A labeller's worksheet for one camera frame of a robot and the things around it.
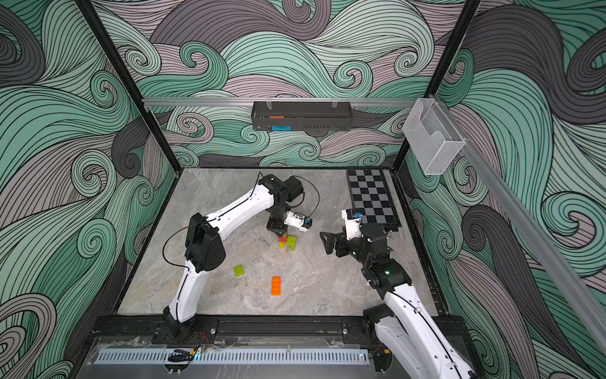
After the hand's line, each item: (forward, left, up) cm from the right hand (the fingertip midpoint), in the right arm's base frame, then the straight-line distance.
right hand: (336, 231), depth 77 cm
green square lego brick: (+2, +16, -12) cm, 20 cm away
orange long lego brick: (-12, +21, -17) cm, 30 cm away
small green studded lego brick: (-7, +35, -16) cm, 39 cm away
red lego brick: (+3, +19, -11) cm, 22 cm away
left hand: (+7, +19, -7) cm, 21 cm away
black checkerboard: (+28, -21, -15) cm, 38 cm away
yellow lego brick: (+3, +20, -16) cm, 26 cm away
